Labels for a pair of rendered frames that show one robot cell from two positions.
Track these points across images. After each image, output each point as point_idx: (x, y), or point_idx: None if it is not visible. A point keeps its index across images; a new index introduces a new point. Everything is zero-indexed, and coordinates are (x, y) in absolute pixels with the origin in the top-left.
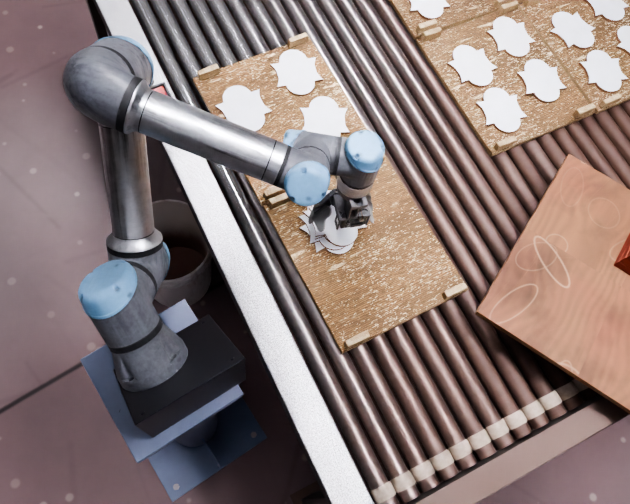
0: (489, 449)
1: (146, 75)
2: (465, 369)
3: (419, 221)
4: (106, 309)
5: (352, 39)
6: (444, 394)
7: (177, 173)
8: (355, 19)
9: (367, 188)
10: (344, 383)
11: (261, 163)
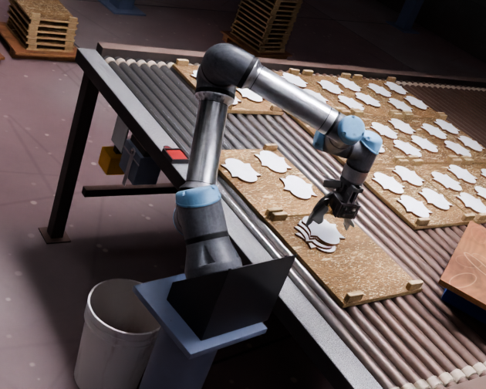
0: (467, 380)
1: None
2: (434, 333)
3: (377, 248)
4: (204, 199)
5: (304, 157)
6: (423, 347)
7: None
8: (303, 150)
9: (366, 174)
10: (347, 327)
11: (325, 112)
